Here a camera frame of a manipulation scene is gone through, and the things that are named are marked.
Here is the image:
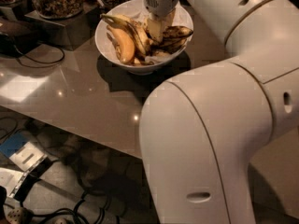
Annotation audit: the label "blue and white box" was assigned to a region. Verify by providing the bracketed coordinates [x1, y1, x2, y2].
[0, 133, 47, 172]

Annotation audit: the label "spotted lower bananas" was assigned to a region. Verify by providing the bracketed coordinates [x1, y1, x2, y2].
[130, 38, 187, 66]

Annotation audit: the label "black device with cable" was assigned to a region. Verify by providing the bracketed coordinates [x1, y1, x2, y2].
[0, 17, 65, 67]

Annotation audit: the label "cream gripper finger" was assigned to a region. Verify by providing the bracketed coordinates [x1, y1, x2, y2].
[164, 10, 176, 27]
[147, 14, 164, 42]

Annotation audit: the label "long spotted banana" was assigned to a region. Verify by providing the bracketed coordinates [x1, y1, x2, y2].
[101, 14, 150, 56]

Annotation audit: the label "yellow unspotted banana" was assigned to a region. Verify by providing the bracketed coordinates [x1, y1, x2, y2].
[107, 25, 135, 64]

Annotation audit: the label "glass jar of nuts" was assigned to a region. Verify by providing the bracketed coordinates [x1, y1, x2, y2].
[32, 0, 83, 20]

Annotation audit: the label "dark spotted top banana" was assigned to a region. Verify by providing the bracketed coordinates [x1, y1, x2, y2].
[163, 26, 193, 39]

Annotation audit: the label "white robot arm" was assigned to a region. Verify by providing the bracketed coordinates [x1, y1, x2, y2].
[139, 0, 299, 224]

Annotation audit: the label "black floor cables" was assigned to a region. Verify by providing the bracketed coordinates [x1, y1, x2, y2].
[0, 115, 129, 224]

